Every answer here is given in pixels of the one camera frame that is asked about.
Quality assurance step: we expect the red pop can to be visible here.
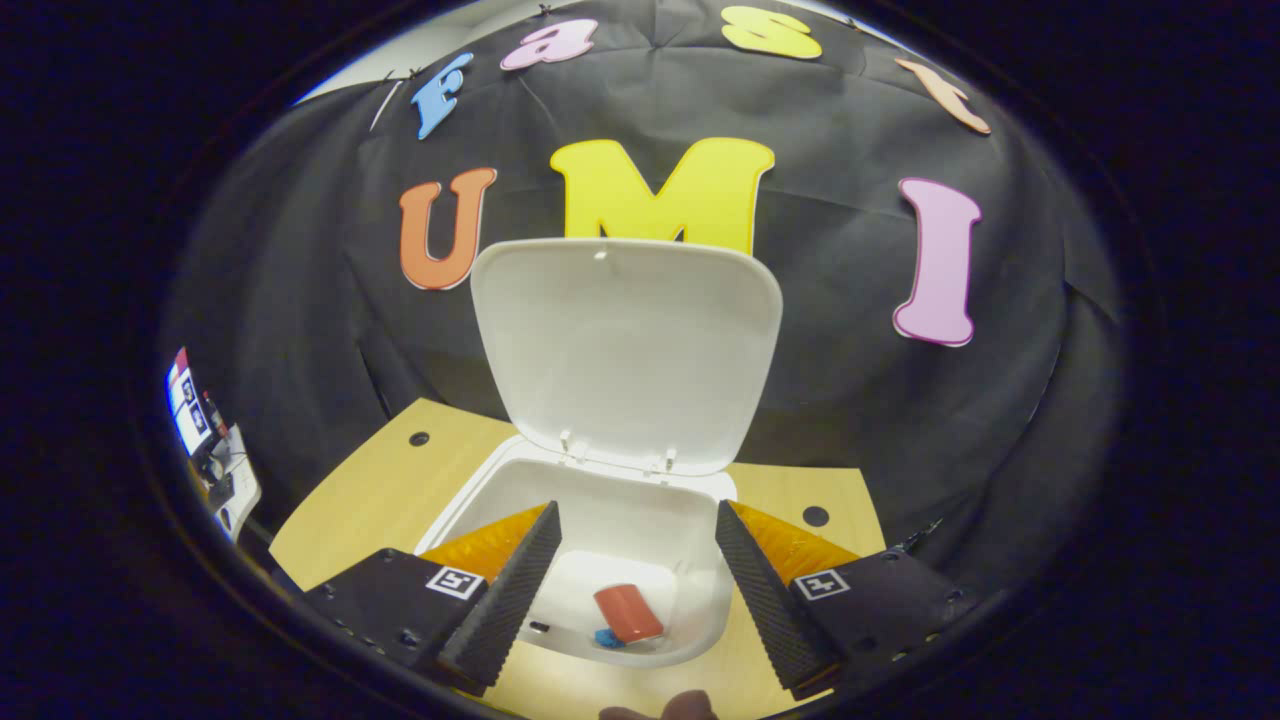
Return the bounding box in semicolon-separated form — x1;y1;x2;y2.
593;584;666;645

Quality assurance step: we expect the white desktop garbage bin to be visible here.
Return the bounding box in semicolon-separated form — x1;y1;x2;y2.
413;237;784;669

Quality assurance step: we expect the wooden desktop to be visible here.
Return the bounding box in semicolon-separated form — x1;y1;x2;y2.
268;398;891;720

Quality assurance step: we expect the white device with cables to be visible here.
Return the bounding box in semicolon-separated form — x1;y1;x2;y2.
200;425;263;541

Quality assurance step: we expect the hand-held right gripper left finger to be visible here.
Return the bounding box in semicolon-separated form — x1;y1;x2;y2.
301;501;564;698

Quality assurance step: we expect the black backdrop cloth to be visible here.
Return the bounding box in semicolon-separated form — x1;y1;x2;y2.
160;0;1131;601

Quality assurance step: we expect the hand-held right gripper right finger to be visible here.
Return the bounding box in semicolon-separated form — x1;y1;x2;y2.
713;499;979;701

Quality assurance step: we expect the lit display screen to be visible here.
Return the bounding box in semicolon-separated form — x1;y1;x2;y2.
165;348;216;456

